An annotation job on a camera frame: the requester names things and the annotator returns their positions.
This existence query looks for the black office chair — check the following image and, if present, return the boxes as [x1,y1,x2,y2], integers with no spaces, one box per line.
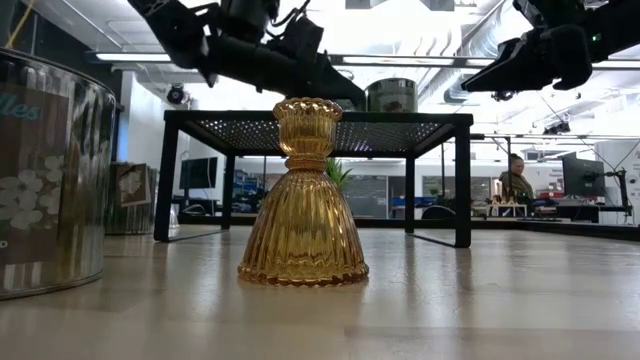
[421,204,457,221]

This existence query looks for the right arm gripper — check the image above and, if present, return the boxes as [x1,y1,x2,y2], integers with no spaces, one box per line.
[460,0,594,92]

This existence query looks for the black perforated metal shelf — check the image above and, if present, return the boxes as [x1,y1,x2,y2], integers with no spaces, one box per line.
[153,109,475,250]

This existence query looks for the amber glass candle holder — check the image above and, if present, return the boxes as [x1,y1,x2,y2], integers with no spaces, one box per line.
[237,97,370,288]

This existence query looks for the small green potted plant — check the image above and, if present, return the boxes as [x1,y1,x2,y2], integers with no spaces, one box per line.
[325,157,354,194]

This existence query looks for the person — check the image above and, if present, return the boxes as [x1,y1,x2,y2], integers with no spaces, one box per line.
[498,153,535,202]

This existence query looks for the black ceiling camera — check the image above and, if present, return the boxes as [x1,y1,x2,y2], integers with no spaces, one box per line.
[166,83,189,106]

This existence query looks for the silver ventilation duct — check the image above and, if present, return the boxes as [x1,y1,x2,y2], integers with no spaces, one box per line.
[417,0,524,106]

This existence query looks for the ceiling light strip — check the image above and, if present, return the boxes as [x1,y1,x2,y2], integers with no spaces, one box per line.
[87,49,640,71]

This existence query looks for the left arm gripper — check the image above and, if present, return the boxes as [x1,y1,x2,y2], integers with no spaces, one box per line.
[127,0,368,108]

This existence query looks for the black computer monitor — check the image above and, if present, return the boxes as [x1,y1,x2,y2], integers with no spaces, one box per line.
[178,157,219,191]
[562,152,606,199]

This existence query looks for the black aluminium table frame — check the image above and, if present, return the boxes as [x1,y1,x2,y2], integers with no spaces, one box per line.
[104,213,640,242]

